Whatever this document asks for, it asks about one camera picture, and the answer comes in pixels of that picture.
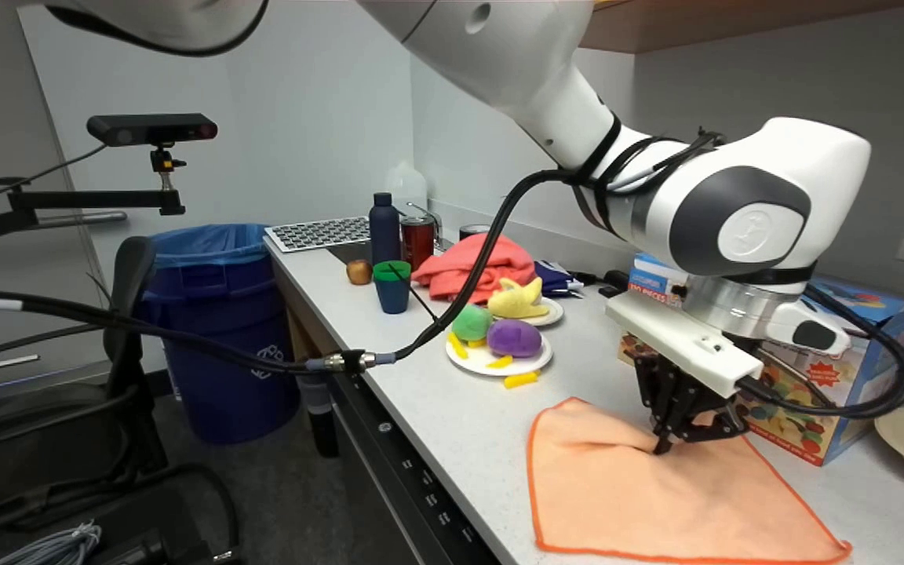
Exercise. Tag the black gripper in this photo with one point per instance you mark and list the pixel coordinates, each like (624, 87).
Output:
(681, 409)

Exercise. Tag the orange microfiber cloth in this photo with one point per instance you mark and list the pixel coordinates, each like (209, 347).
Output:
(596, 489)

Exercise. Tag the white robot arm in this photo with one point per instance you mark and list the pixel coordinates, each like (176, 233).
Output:
(741, 217)

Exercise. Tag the yellow toy fry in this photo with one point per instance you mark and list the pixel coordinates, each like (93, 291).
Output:
(520, 380)

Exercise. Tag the play food set box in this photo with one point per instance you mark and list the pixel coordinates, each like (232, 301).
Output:
(811, 404)

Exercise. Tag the small plate under yellow toy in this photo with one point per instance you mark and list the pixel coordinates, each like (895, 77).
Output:
(549, 311)

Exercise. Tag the purple plush toy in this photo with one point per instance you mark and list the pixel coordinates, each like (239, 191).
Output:
(514, 339)

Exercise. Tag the blue package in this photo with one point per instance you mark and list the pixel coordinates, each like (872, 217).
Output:
(557, 280)

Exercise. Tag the white plate with toys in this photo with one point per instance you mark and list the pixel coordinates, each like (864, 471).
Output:
(481, 362)

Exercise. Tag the yellow plush toy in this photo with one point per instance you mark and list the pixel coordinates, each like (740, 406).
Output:
(516, 299)

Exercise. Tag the green plush toy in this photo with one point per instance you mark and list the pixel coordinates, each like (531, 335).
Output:
(472, 325)

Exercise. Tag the coral red towel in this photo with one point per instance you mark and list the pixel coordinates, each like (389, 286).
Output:
(448, 275)

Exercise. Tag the blue cup green rim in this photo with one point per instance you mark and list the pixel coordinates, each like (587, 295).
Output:
(392, 280)

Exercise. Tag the dark red cup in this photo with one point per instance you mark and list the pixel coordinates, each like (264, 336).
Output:
(420, 239)

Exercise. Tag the small brown toy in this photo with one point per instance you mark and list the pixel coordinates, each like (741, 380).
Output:
(359, 272)

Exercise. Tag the dark blue bottle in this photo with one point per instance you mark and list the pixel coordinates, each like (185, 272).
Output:
(384, 230)

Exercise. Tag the keyboard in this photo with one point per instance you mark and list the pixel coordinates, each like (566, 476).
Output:
(319, 233)

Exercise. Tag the blue recycling bin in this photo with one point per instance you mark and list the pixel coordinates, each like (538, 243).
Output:
(217, 283)

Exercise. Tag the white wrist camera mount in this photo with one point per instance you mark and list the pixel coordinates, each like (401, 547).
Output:
(687, 343)

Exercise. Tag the black camera on stand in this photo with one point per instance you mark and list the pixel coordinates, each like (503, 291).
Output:
(151, 129)

